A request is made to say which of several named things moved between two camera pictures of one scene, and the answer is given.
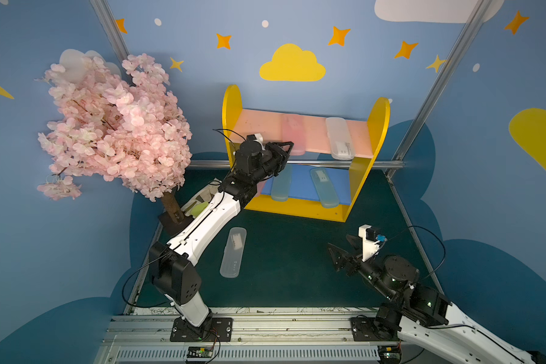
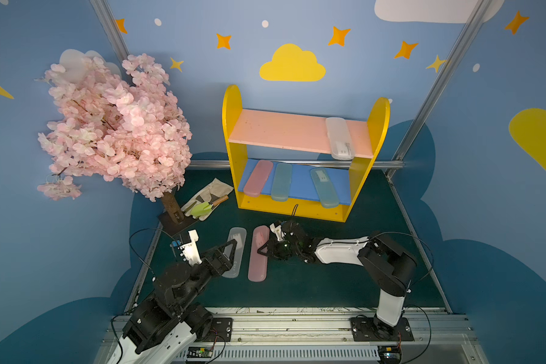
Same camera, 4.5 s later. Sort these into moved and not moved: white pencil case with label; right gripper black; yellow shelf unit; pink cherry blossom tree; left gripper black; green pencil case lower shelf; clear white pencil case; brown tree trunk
Moved: left gripper black; right gripper black
Not moved: brown tree trunk; green pencil case lower shelf; yellow shelf unit; pink cherry blossom tree; clear white pencil case; white pencil case with label
